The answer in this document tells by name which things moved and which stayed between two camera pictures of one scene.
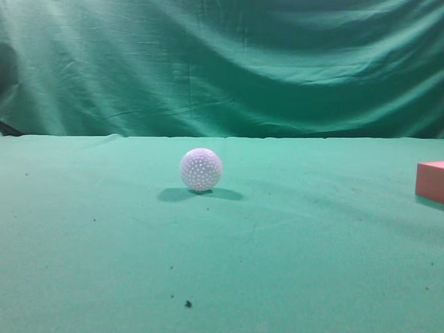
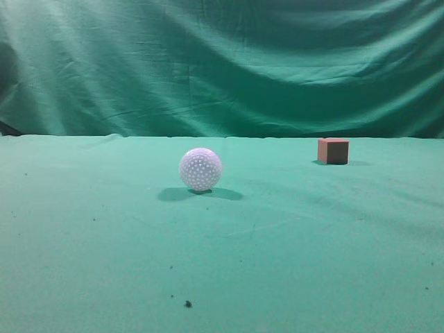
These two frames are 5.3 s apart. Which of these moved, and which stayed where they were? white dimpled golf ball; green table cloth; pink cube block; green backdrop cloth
Moved: pink cube block
Stayed: green backdrop cloth; green table cloth; white dimpled golf ball
